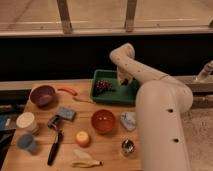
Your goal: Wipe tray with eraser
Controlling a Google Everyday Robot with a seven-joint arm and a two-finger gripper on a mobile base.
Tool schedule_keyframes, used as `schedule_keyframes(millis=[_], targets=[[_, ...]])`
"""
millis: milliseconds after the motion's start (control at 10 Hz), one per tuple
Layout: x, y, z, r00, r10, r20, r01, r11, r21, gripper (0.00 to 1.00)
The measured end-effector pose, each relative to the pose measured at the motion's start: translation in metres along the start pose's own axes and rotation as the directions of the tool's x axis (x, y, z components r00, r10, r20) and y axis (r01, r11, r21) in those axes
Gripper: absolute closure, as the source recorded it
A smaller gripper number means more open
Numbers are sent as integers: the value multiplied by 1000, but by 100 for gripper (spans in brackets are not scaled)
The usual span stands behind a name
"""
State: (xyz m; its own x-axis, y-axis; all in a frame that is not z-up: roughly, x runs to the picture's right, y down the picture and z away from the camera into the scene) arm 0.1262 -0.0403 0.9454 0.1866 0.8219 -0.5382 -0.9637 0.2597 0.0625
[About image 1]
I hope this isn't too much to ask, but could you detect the yellow banana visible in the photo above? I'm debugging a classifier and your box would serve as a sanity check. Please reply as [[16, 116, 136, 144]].
[[71, 160, 102, 168]]

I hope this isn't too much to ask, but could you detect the blue cup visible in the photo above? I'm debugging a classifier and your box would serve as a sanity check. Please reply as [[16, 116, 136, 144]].
[[16, 133, 37, 153]]

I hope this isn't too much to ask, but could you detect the black handled brush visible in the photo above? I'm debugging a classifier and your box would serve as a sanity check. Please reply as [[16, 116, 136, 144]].
[[47, 115, 63, 166]]

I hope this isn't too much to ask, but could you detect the dark grape bunch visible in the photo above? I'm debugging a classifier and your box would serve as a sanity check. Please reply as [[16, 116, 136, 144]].
[[94, 80, 114, 94]]

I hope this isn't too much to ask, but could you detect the white crumpled cloth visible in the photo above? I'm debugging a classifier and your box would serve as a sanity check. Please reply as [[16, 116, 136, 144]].
[[120, 112, 136, 132]]

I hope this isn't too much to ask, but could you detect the yellow red apple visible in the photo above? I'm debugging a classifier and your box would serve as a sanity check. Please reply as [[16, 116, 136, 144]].
[[75, 131, 90, 147]]

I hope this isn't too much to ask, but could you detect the small gold spoon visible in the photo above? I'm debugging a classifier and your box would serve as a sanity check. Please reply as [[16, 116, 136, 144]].
[[73, 97, 94, 104]]

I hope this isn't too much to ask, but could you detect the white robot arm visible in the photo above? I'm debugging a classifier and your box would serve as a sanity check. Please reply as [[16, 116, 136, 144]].
[[109, 43, 193, 171]]

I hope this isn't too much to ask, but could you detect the purple bowl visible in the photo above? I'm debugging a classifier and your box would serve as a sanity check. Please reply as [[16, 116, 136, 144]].
[[30, 85, 56, 107]]

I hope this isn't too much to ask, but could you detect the metal faucet fixture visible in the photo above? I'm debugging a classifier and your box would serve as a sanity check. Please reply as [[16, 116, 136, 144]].
[[195, 60, 213, 82]]

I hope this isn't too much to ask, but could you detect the shiny metal cup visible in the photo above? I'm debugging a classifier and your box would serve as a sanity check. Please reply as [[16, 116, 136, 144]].
[[121, 139, 135, 156]]

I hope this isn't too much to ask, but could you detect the green plastic tray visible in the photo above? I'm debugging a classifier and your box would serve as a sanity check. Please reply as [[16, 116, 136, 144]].
[[90, 69, 140, 106]]

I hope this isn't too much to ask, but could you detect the white cup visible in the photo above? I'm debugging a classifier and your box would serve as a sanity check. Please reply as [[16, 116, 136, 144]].
[[16, 112, 38, 133]]

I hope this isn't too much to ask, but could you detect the orange bowl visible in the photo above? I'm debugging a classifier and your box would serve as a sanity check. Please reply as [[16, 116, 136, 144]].
[[91, 109, 116, 134]]

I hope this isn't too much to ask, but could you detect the blue board eraser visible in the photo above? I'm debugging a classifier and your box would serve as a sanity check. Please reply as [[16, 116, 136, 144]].
[[56, 107, 76, 121]]

